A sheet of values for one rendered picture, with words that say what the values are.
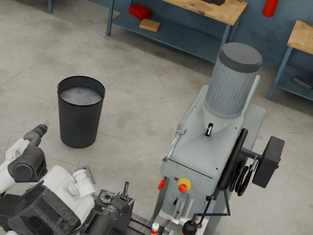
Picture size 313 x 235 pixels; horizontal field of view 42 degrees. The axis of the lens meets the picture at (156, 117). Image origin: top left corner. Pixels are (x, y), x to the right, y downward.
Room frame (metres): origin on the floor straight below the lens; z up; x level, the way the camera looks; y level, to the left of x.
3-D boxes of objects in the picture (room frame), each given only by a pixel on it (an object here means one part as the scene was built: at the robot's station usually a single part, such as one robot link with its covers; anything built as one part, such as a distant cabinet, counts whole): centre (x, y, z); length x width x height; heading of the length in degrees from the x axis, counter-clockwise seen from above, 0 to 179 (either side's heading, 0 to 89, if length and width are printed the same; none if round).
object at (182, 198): (1.35, -0.22, 1.45); 0.04 x 0.04 x 0.21; 74
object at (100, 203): (1.57, 0.13, 1.02); 0.22 x 0.12 x 0.20; 85
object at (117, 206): (1.48, 0.12, 1.15); 0.13 x 0.12 x 0.10; 67
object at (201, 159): (1.47, -0.26, 1.81); 0.47 x 0.26 x 0.16; 164
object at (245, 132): (1.45, -0.40, 1.79); 0.45 x 0.04 x 0.04; 164
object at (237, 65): (1.70, -0.32, 2.05); 0.20 x 0.20 x 0.32
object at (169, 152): (1.34, -0.10, 1.89); 0.24 x 0.04 x 0.01; 165
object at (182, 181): (1.24, -0.19, 1.76); 0.06 x 0.02 x 0.06; 74
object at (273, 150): (1.66, -0.66, 1.62); 0.20 x 0.09 x 0.21; 164
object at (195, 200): (1.46, -0.25, 1.47); 0.21 x 0.19 x 0.32; 74
